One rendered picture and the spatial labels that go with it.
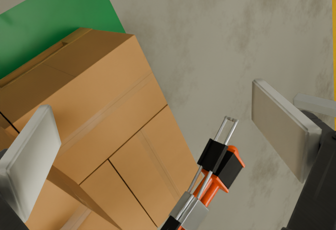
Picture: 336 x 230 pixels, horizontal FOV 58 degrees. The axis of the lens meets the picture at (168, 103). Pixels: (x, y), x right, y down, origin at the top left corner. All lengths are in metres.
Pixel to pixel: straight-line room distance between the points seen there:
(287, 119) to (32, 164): 0.13
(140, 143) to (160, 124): 0.14
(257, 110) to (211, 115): 2.45
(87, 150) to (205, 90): 1.41
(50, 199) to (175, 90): 1.58
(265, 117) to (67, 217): 0.79
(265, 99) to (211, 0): 2.28
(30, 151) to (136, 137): 1.30
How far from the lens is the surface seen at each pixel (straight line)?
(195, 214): 0.73
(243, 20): 2.77
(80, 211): 0.94
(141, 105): 1.42
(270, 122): 0.18
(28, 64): 1.71
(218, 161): 0.70
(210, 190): 0.76
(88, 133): 1.31
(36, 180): 0.17
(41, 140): 0.18
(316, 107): 3.71
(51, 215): 0.90
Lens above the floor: 1.65
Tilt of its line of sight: 47 degrees down
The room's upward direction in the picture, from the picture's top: 110 degrees clockwise
